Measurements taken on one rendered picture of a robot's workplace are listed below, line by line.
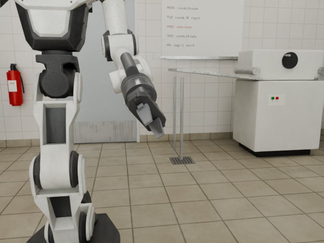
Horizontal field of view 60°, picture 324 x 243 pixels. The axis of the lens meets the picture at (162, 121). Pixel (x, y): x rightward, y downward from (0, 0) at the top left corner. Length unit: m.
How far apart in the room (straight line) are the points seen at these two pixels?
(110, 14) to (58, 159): 0.57
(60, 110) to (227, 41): 3.13
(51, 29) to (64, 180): 0.55
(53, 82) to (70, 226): 0.60
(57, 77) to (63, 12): 0.24
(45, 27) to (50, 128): 0.37
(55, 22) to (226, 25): 3.11
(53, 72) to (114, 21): 0.30
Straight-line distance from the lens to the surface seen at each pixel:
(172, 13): 3.84
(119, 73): 0.83
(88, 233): 1.37
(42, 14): 1.15
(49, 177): 1.12
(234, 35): 4.05
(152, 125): 0.69
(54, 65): 1.16
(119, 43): 1.05
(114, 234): 1.56
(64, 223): 1.32
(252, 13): 4.20
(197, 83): 3.89
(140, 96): 0.66
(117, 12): 1.14
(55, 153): 1.12
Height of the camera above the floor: 1.00
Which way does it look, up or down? 11 degrees down
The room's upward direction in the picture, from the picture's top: straight up
